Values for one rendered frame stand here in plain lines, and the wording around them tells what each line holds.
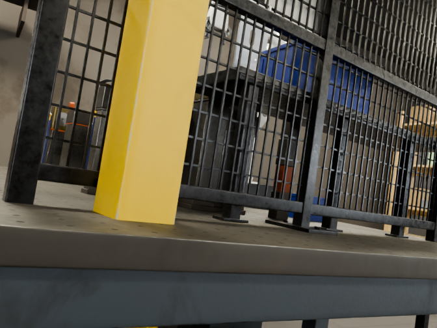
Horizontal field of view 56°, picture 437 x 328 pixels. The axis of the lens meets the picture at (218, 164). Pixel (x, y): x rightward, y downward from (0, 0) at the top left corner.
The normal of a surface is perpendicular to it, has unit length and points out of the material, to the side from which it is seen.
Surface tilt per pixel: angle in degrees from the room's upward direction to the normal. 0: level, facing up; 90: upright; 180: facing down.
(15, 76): 90
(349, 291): 90
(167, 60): 90
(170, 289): 90
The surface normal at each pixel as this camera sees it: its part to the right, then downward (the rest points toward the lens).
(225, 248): 0.51, 0.03
